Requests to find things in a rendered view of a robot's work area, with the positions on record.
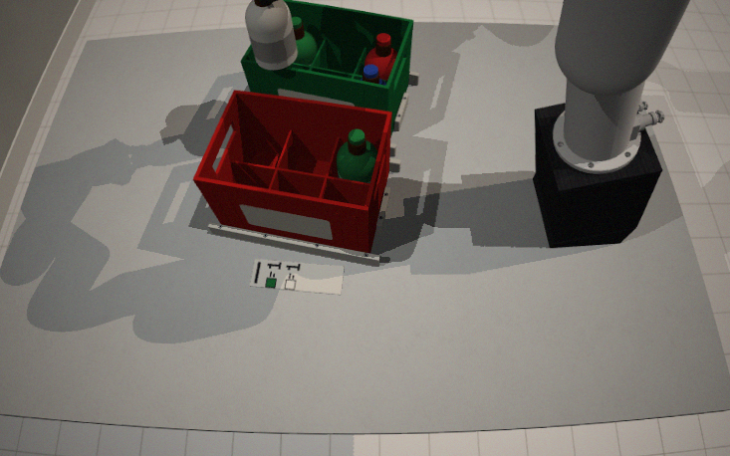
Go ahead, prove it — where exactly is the white bottle with grey label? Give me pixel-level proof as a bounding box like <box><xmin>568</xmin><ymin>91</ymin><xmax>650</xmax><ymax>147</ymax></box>
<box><xmin>245</xmin><ymin>0</ymin><xmax>298</xmax><ymax>71</ymax></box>

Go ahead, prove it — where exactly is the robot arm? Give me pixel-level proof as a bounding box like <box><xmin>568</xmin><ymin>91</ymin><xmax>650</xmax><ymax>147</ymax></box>
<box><xmin>553</xmin><ymin>0</ymin><xmax>690</xmax><ymax>174</ymax></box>

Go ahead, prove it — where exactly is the white paper pick list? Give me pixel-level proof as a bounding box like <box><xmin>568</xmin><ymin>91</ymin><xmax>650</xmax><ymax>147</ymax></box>
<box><xmin>249</xmin><ymin>259</ymin><xmax>345</xmax><ymax>295</ymax></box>

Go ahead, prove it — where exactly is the green plastic crate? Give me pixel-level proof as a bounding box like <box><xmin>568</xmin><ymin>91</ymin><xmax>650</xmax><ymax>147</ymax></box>
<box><xmin>241</xmin><ymin>0</ymin><xmax>410</xmax><ymax>134</ymax></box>

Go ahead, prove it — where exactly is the red plastic crate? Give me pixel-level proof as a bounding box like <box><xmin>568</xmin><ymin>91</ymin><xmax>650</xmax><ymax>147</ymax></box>
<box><xmin>193</xmin><ymin>90</ymin><xmax>390</xmax><ymax>253</ymax></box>

